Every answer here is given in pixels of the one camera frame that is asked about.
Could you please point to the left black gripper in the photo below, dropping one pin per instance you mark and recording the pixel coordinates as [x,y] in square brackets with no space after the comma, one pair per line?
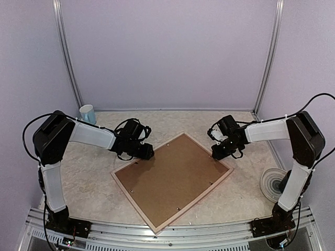
[146,153]

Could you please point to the aluminium corner post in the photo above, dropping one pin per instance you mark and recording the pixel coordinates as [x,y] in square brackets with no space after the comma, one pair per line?
[270,55]
[57,8]

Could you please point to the left aluminium corner post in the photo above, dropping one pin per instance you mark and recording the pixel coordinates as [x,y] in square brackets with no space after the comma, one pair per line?
[57,8]

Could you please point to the light blue mug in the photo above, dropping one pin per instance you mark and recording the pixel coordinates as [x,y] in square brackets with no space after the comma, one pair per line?
[88,114]

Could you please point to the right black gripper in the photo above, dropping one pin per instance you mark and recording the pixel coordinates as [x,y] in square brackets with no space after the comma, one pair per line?
[219,156]

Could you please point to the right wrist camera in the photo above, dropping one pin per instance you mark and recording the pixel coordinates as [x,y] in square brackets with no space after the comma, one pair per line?
[215,135]

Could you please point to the brown cardboard backing board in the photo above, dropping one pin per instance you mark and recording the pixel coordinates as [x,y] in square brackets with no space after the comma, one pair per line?
[172,180]

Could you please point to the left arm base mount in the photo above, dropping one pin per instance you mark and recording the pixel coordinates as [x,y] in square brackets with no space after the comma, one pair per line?
[61,222]

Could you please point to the right aluminium corner post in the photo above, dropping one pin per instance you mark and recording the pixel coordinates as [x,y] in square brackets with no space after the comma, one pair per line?
[270,55]

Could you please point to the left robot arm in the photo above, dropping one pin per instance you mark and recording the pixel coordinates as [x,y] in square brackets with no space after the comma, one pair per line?
[59,130]

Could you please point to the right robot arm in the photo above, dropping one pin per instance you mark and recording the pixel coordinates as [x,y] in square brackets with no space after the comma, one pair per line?
[299,131]

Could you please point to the front aluminium rail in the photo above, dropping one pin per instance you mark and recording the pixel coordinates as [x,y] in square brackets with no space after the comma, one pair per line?
[220,236]

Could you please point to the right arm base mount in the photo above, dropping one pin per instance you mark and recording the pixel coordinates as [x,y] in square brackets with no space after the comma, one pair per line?
[279,221]

